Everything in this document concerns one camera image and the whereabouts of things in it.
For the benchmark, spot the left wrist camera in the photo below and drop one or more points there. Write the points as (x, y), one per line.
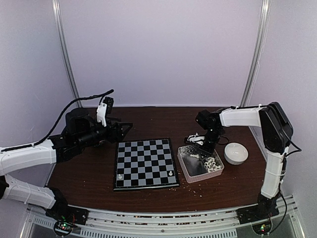
(104, 108)

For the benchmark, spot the white ceramic bowl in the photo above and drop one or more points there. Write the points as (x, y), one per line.
(235, 153)

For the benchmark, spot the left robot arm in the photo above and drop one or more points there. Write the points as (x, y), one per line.
(81, 131)

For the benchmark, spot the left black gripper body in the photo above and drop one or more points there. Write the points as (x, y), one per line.
(110, 137)

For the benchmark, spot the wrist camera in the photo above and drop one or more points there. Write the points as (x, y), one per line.
(195, 139)
(104, 108)

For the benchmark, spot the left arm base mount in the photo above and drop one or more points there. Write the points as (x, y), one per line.
(67, 218)

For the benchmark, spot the red patterned bowl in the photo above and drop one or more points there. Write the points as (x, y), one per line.
(99, 144)

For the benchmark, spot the white chess piece pile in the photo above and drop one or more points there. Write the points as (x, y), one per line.
(212, 165)

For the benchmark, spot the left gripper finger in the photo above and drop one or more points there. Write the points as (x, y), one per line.
(118, 136)
(124, 127)

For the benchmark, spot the right aluminium frame post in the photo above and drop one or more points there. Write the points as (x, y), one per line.
(259, 45)

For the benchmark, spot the black white chessboard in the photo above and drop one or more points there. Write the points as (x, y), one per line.
(145, 164)

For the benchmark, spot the left aluminium frame post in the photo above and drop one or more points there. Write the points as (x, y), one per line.
(63, 46)

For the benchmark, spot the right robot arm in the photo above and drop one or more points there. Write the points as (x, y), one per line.
(277, 132)

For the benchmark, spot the pink plastic basket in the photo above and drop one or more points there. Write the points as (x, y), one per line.
(193, 172)

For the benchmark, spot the aluminium frame post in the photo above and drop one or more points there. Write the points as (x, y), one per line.
(63, 46)
(259, 45)

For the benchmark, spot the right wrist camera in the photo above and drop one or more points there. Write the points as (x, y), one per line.
(195, 139)

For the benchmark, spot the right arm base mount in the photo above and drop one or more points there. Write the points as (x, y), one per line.
(260, 214)

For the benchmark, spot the front aluminium rail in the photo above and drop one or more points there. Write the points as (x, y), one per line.
(220, 223)

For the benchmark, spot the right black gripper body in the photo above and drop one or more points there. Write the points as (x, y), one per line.
(213, 136)

